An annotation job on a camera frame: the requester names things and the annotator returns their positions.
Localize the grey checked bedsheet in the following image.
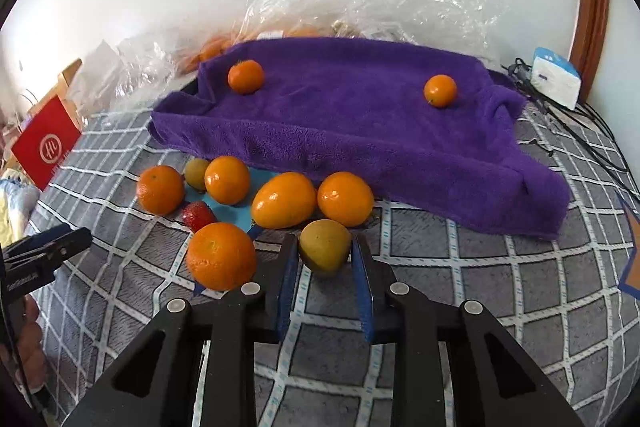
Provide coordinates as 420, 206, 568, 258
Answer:
27, 72, 640, 427

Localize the purple towel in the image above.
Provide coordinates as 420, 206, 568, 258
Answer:
150, 37, 571, 242

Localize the yellow-green plum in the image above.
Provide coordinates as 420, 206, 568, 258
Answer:
298, 219, 353, 275

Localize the small orange with stem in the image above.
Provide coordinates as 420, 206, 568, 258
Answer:
227, 59, 265, 95

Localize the red strawberry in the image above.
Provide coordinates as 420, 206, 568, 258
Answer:
181, 201, 218, 233

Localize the small green plum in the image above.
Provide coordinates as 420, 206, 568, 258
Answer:
184, 158, 211, 192

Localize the brown cardboard box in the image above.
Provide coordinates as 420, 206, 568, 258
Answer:
30, 58, 83, 118

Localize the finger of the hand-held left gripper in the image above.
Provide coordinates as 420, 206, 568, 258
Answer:
2, 223, 94, 271

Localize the small round orange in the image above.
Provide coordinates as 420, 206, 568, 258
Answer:
423, 74, 458, 108

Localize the person's left hand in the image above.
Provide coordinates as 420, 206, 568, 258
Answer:
12, 298, 49, 404

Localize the blue and white tissue pack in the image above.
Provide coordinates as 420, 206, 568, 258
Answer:
530, 47, 583, 110

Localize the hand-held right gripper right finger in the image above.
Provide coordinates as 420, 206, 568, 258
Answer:
351, 233, 587, 427

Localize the wooden door frame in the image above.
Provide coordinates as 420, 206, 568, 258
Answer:
570, 0, 613, 80

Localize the tangle of black cables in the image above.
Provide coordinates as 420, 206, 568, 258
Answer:
500, 59, 632, 174

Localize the red box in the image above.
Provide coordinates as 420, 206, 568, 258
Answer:
11, 97, 83, 190

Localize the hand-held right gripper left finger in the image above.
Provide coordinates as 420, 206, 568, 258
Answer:
62, 232, 301, 427

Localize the large orange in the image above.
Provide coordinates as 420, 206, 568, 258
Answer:
186, 223, 258, 292

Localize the clear plastic bag of oranges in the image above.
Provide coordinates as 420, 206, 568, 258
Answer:
177, 24, 331, 75

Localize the oval orange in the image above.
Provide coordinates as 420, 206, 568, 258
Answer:
250, 172, 318, 229

